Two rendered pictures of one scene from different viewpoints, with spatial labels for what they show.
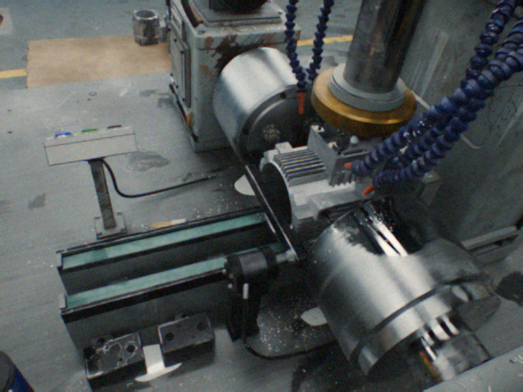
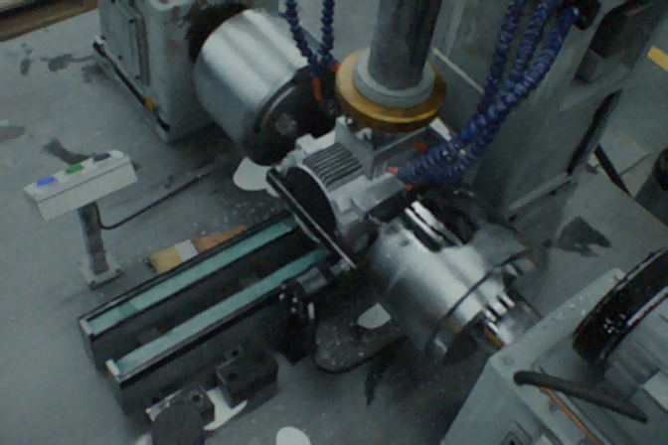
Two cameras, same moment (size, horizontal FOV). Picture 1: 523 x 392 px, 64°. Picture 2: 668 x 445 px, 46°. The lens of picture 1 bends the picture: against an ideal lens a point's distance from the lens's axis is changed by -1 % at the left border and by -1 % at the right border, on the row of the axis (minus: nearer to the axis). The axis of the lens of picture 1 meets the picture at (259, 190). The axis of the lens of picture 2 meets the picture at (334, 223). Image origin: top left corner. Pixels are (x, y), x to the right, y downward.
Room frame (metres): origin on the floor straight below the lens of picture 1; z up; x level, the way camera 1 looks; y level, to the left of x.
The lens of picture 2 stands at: (-0.25, 0.21, 2.09)
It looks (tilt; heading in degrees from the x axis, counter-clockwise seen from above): 52 degrees down; 341
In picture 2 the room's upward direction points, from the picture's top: 11 degrees clockwise
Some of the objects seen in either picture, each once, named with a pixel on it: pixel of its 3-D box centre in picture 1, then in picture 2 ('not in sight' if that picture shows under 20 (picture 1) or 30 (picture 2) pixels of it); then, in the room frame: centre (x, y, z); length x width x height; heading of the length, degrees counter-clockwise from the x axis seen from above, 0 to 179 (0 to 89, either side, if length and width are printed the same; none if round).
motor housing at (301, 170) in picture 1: (319, 190); (353, 182); (0.63, -0.12, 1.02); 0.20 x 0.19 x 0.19; 118
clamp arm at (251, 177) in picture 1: (271, 211); (311, 220); (0.56, -0.03, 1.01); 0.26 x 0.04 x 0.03; 28
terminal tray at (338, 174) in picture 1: (346, 152); (378, 138); (0.65, -0.16, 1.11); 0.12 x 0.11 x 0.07; 118
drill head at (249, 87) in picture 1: (263, 100); (257, 73); (0.91, 0.02, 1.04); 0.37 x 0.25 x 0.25; 28
